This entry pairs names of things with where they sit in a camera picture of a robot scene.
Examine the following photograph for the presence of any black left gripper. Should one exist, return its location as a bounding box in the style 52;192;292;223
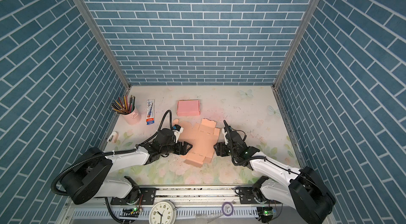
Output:
160;140;194;156

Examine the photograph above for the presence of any tan cardboard box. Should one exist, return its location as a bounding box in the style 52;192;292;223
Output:
173;119;220;168

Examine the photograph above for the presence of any pink cardboard box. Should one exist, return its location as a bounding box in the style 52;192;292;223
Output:
177;100;200;117

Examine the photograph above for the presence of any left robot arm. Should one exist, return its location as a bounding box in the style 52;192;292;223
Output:
51;125;192;205

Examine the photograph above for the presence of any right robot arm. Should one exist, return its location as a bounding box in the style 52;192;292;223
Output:
214;125;336;224

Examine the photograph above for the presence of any white blue pencil box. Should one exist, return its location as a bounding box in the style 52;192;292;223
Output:
146;99;155;125

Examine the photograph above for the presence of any pink metal pencil bucket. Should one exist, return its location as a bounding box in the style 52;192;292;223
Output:
121;107;142;125

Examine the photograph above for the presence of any purple tape roll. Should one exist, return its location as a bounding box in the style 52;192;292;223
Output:
222;202;234;217

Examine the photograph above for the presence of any white round object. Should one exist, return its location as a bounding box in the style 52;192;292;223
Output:
108;131;118;144

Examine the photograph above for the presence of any bundle of coloured pencils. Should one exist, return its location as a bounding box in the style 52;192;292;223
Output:
111;95;135;115

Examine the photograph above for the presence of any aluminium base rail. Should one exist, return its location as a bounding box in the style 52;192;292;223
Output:
55;184;337;224

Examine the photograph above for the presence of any white wall clock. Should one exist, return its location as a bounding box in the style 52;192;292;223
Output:
149;200;177;224

